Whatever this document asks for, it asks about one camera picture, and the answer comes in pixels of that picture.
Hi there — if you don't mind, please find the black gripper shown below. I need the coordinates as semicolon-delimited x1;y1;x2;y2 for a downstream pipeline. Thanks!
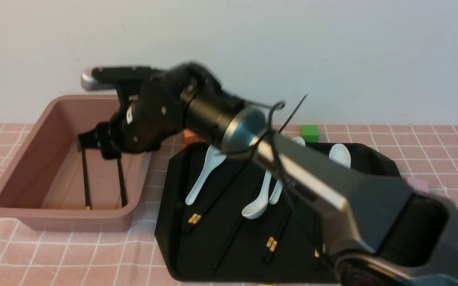
78;64;223;160

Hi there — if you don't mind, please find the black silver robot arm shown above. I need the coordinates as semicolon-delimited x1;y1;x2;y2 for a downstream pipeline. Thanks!
81;62;458;286

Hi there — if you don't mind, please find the brown rectangular plastic bin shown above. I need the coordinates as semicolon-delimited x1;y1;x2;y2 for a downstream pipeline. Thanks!
0;95;151;232

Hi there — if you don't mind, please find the orange cube block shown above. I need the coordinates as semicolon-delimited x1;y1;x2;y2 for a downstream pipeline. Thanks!
183;129;204;145

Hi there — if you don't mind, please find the white spoon far left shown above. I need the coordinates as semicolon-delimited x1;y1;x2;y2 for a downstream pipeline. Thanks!
184;145;227;206

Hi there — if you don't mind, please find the black plastic tray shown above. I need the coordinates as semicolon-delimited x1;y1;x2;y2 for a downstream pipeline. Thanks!
154;142;402;283

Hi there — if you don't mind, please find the plain black chopstick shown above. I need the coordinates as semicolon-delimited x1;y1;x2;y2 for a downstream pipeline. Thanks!
212;191;261;269

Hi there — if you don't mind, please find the white spoon centre overturned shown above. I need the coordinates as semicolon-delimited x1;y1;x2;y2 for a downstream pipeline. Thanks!
241;171;272;220

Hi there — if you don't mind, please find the white spoon centre upper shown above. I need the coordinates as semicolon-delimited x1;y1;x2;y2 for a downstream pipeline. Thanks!
268;136;306;205

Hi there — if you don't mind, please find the green cube block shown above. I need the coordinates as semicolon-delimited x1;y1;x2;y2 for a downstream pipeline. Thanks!
300;125;320;143

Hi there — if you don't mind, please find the white spoon right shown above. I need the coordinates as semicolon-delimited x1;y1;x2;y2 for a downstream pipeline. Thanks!
328;143;351;168

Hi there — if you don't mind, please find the pink cube block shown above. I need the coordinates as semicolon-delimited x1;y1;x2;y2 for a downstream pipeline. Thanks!
406;177;429;193

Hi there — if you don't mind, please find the pink checkered tablecloth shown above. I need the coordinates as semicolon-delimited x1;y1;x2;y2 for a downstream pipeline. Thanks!
0;124;458;286

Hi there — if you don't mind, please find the black wrist camera silver cap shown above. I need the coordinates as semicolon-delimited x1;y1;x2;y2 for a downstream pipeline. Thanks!
80;66;164;92

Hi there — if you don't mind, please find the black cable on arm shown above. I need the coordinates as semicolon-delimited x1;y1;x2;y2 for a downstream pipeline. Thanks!
221;94;333;271

